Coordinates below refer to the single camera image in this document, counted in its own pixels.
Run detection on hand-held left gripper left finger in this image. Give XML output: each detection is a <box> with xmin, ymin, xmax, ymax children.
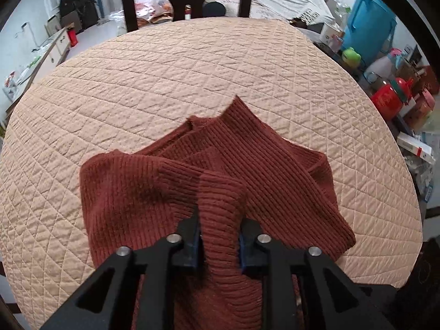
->
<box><xmin>39</xmin><ymin>210</ymin><xmax>202</xmax><ymax>330</ymax></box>

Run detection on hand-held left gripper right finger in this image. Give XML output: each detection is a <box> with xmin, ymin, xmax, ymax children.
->
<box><xmin>238</xmin><ymin>217</ymin><xmax>396</xmax><ymax>330</ymax></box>

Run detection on rust red knit sweater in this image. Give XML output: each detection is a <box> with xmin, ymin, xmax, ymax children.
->
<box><xmin>79</xmin><ymin>94</ymin><xmax>356</xmax><ymax>330</ymax></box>

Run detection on peach quilted mat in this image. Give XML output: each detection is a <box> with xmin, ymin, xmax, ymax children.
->
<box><xmin>0</xmin><ymin>17</ymin><xmax>423</xmax><ymax>324</ymax></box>

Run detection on clear plastic bags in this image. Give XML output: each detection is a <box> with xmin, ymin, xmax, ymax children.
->
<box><xmin>402</xmin><ymin>151</ymin><xmax>434</xmax><ymax>203</ymax></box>

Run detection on white box with red stripe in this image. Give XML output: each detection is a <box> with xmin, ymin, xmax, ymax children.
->
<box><xmin>397</xmin><ymin>133</ymin><xmax>434</xmax><ymax>163</ymax></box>

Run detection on red thermos jug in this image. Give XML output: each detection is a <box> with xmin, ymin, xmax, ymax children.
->
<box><xmin>370</xmin><ymin>77</ymin><xmax>415</xmax><ymax>122</ymax></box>

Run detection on green frog toy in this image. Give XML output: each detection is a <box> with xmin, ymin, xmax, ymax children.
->
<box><xmin>341</xmin><ymin>47</ymin><xmax>362</xmax><ymax>67</ymax></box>

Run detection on brown cardboard box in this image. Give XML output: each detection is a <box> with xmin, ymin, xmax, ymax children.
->
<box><xmin>399</xmin><ymin>65</ymin><xmax>440</xmax><ymax>131</ymax></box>

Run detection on white bottle with pink cap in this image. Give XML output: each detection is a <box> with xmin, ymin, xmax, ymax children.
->
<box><xmin>364</xmin><ymin>49</ymin><xmax>403</xmax><ymax>76</ymax></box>

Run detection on dark round stool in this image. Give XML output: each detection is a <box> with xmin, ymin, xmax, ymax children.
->
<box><xmin>203</xmin><ymin>2</ymin><xmax>226</xmax><ymax>18</ymax></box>

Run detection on white low cabinet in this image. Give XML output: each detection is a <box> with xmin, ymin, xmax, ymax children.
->
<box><xmin>5</xmin><ymin>27</ymin><xmax>73</xmax><ymax>111</ymax></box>

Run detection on pile of snack bags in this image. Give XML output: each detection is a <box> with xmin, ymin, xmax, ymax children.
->
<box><xmin>134</xmin><ymin>0</ymin><xmax>173</xmax><ymax>25</ymax></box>

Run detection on black wooden chair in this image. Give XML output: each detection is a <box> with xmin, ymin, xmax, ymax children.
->
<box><xmin>121</xmin><ymin>0</ymin><xmax>254</xmax><ymax>33</ymax></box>

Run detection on teal thermos jug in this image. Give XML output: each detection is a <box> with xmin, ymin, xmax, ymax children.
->
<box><xmin>344</xmin><ymin>0</ymin><xmax>397</xmax><ymax>67</ymax></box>

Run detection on black backpack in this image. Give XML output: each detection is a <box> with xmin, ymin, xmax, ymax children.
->
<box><xmin>59</xmin><ymin>0</ymin><xmax>100</xmax><ymax>30</ymax></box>

